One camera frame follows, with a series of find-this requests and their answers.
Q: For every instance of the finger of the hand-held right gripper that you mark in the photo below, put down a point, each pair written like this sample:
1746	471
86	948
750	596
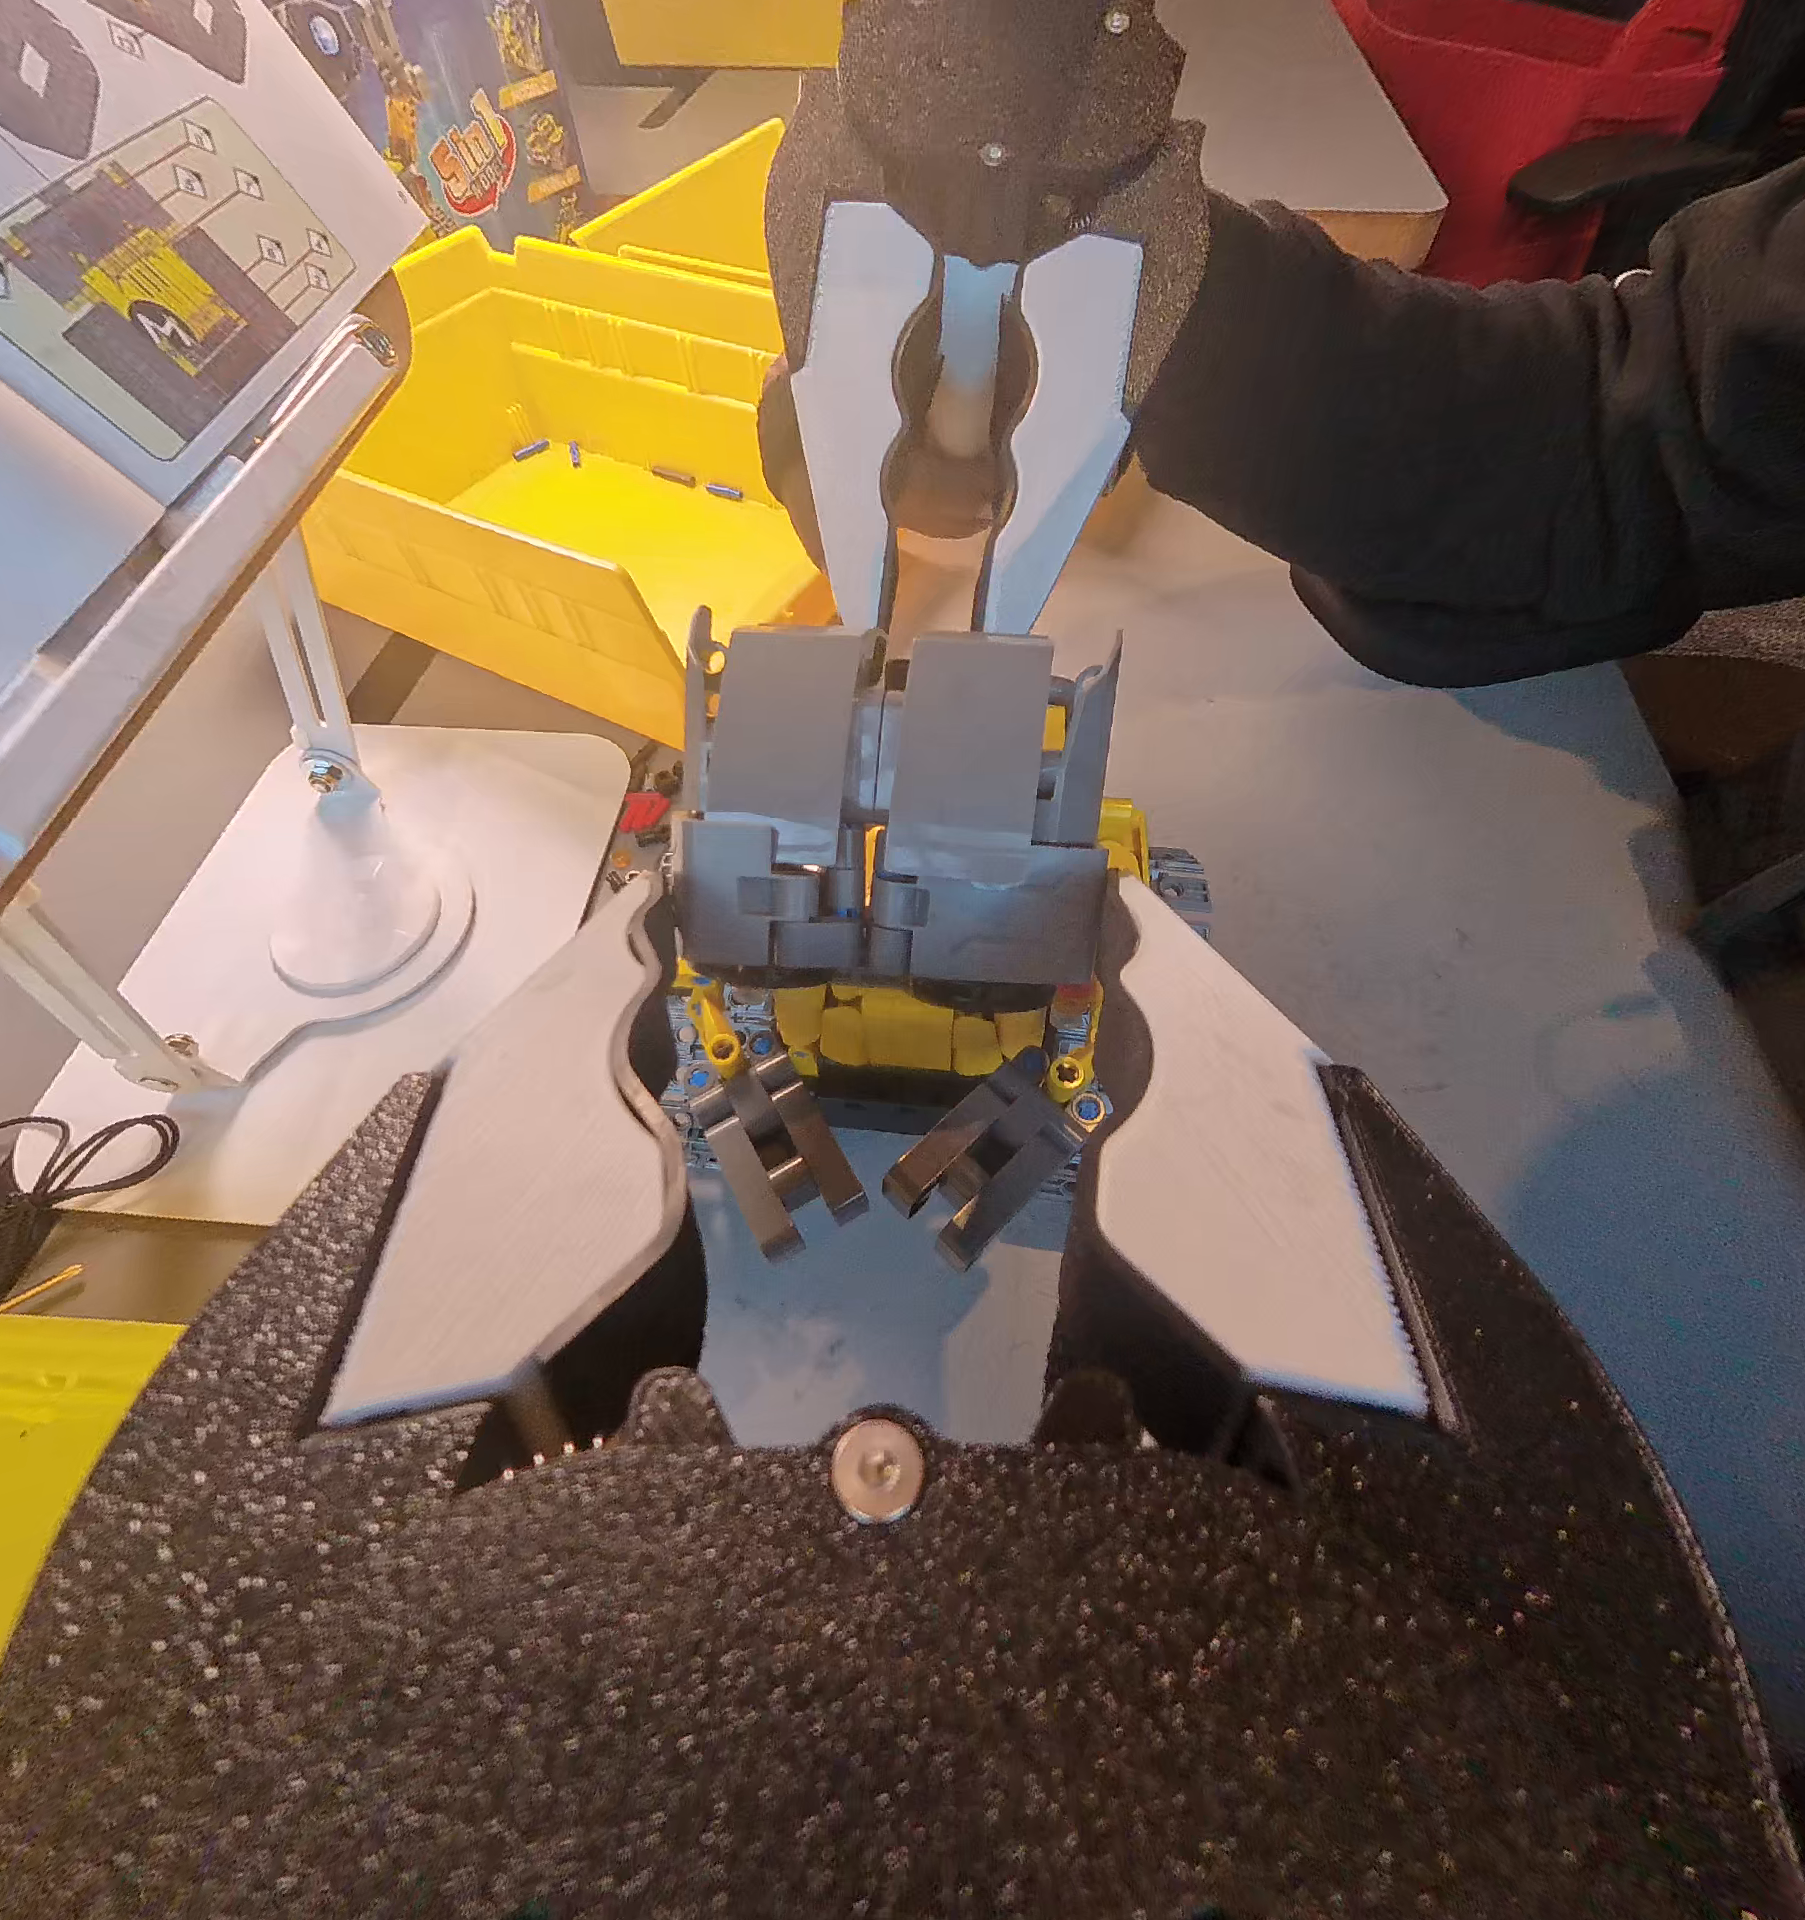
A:
1084	362
859	362

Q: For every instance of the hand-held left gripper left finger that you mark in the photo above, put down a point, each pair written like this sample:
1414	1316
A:
516	1231

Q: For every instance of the grey desk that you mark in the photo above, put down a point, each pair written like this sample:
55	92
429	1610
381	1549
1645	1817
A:
1502	961

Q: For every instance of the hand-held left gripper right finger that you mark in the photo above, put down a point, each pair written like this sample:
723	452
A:
1249	1203

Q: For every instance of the colourful toy set box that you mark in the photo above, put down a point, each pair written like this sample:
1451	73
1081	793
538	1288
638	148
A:
469	104

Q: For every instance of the instruction booklet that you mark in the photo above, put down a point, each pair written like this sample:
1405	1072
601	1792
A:
184	180

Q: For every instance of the yellow grey brick robot model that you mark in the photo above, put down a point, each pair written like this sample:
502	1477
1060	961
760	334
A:
844	753

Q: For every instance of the black mesh chair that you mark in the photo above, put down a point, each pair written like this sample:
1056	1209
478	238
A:
1625	164

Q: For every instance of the white book stand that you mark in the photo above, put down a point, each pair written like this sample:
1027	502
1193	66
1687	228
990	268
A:
516	871

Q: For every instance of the yellow plastic bin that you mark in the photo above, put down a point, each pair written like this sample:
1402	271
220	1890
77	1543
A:
723	25
708	194
20	1500
545	541

